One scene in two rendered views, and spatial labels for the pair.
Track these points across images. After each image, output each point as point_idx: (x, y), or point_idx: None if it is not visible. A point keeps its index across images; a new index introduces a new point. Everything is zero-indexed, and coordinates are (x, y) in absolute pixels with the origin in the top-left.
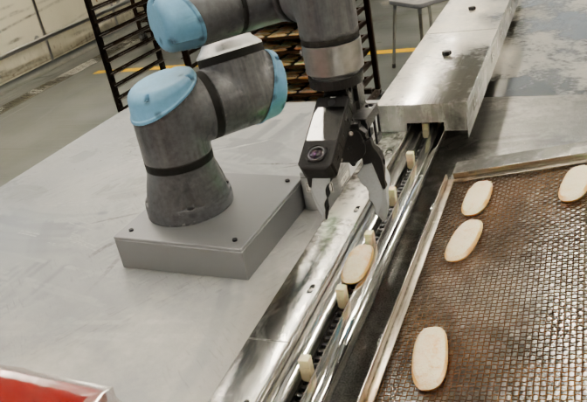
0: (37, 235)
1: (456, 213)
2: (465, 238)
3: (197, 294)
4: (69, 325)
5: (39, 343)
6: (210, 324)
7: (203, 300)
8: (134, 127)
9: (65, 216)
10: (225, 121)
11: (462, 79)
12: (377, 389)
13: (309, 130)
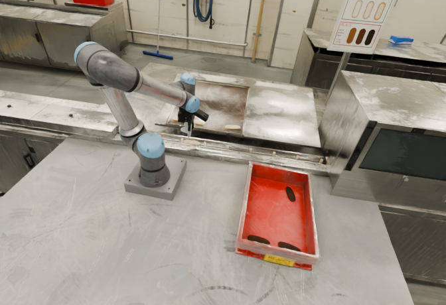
0: (133, 248)
1: (183, 123)
2: (198, 121)
3: (191, 176)
4: (204, 205)
5: (212, 210)
6: (205, 171)
7: (194, 174)
8: (157, 158)
9: (116, 243)
10: None
11: (103, 114)
12: (239, 133)
13: (199, 113)
